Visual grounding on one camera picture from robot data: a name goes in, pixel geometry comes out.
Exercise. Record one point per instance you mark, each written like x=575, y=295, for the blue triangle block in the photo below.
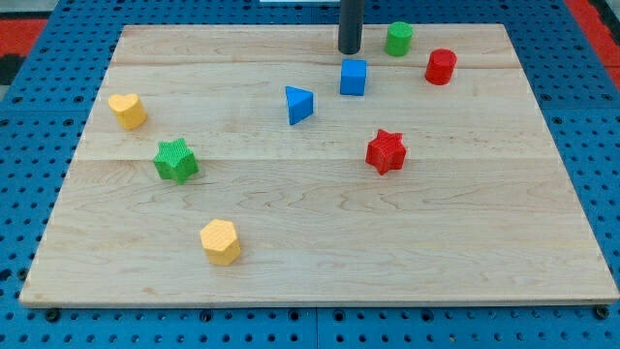
x=300, y=104

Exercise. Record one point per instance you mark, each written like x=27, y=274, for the red cylinder block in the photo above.
x=440, y=66

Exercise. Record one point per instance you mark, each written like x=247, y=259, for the green star block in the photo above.
x=175, y=161

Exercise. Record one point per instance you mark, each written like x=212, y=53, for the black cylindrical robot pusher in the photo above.
x=350, y=26

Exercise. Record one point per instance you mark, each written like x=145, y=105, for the blue cube block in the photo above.
x=353, y=77

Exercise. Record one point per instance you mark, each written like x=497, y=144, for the yellow hexagon block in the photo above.
x=220, y=242

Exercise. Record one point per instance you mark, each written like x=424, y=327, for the yellow heart block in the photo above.
x=128, y=110

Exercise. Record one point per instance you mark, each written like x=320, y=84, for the green cylinder block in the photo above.
x=399, y=37

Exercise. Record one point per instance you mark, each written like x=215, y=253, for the red star block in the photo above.
x=386, y=152

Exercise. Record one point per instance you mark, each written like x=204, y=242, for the light wooden board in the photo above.
x=483, y=211

